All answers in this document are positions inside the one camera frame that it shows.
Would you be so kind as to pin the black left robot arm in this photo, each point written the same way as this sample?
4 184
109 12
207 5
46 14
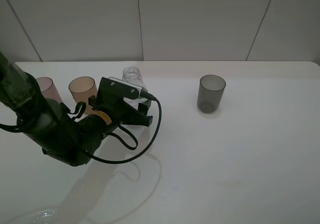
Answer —
71 137

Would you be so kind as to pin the pink translucent plastic cup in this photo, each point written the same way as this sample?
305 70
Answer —
48 89

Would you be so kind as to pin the orange translucent plastic cup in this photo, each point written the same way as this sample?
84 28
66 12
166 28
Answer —
81 89

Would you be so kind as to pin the grey translucent plastic cup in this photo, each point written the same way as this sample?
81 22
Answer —
210 92

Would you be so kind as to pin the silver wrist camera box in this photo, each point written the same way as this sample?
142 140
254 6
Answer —
124 89

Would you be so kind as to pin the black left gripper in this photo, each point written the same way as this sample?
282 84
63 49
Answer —
114 110

